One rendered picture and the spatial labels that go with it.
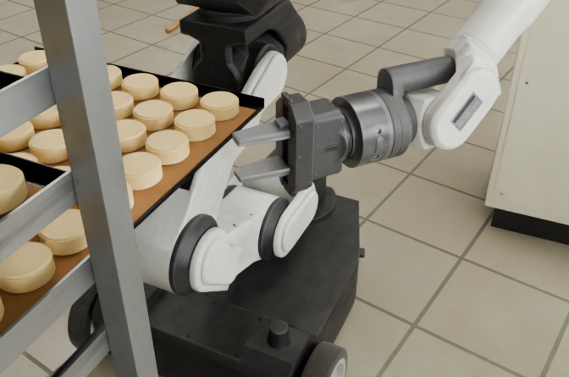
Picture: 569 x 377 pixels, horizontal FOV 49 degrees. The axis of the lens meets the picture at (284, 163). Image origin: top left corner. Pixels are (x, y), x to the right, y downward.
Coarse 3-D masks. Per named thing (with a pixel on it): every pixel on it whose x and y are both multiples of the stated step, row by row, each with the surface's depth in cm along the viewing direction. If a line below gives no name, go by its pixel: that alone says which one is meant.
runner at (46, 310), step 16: (80, 272) 55; (64, 288) 53; (80, 288) 55; (48, 304) 52; (64, 304) 54; (16, 320) 49; (32, 320) 50; (48, 320) 52; (0, 336) 48; (16, 336) 49; (32, 336) 51; (0, 352) 48; (16, 352) 49; (0, 368) 48
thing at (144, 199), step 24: (240, 120) 81; (192, 144) 76; (216, 144) 76; (168, 168) 71; (192, 168) 71; (144, 192) 67; (72, 264) 58; (0, 288) 55; (48, 288) 55; (24, 312) 53
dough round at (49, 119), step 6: (48, 108) 79; (54, 108) 79; (42, 114) 78; (48, 114) 78; (54, 114) 78; (30, 120) 78; (36, 120) 78; (42, 120) 78; (48, 120) 78; (54, 120) 78; (36, 126) 78; (42, 126) 78; (48, 126) 78; (54, 126) 79
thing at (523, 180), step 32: (544, 32) 150; (544, 64) 153; (512, 96) 161; (544, 96) 157; (512, 128) 165; (544, 128) 161; (512, 160) 169; (544, 160) 166; (512, 192) 174; (544, 192) 170; (512, 224) 183; (544, 224) 178
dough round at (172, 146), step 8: (152, 136) 73; (160, 136) 73; (168, 136) 73; (176, 136) 73; (184, 136) 73; (152, 144) 72; (160, 144) 72; (168, 144) 72; (176, 144) 72; (184, 144) 72; (152, 152) 71; (160, 152) 71; (168, 152) 71; (176, 152) 71; (184, 152) 72; (168, 160) 71; (176, 160) 72
